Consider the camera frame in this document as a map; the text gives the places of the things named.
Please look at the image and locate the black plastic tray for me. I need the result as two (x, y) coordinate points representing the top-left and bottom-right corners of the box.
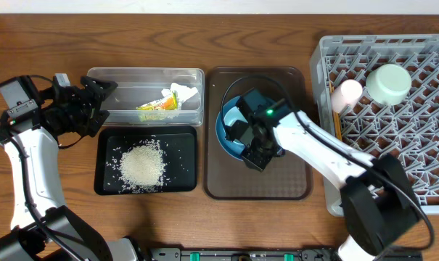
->
(94, 126), (197, 195)

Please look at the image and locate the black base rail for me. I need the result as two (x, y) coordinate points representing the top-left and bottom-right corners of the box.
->
(150, 248), (340, 261)

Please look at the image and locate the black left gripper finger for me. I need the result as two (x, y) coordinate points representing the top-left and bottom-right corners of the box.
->
(81, 76), (118, 102)
(79, 109), (110, 137)

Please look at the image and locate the mint green bowl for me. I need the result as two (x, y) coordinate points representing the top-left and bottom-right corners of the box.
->
(366, 64), (412, 106)

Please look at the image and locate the dark blue plate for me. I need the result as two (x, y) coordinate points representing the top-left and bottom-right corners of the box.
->
(216, 96), (265, 161)

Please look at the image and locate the white napkin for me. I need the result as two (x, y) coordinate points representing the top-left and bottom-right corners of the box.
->
(161, 83), (199, 109)

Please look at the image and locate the yellow snack wrapper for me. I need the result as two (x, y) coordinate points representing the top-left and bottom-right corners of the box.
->
(136, 90), (178, 111)

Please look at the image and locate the grey dishwasher rack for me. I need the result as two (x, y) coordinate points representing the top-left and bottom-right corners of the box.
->
(310, 34), (439, 215)

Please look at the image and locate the brown serving tray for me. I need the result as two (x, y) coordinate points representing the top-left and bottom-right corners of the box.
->
(203, 67), (312, 200)

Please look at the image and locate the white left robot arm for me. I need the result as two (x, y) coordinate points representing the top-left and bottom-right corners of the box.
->
(0, 74), (143, 261)

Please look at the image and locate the wooden chopstick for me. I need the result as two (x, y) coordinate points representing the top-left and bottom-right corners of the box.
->
(327, 81), (343, 142)

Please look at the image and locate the clear plastic bin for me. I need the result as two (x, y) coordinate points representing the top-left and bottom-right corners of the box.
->
(87, 67), (205, 126)

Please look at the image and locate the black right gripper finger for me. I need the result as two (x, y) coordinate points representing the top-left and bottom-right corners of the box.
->
(224, 120), (249, 141)
(240, 147), (277, 172)

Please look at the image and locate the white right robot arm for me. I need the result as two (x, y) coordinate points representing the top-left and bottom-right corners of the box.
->
(218, 104), (426, 260)

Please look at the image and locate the pink plastic cup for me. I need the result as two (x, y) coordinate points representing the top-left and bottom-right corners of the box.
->
(330, 79), (363, 113)

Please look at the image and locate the light blue small bowl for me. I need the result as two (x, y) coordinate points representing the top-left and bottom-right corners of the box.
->
(223, 107), (247, 127)

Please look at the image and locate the pile of white rice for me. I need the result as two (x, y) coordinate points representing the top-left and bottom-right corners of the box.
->
(107, 138), (167, 194)

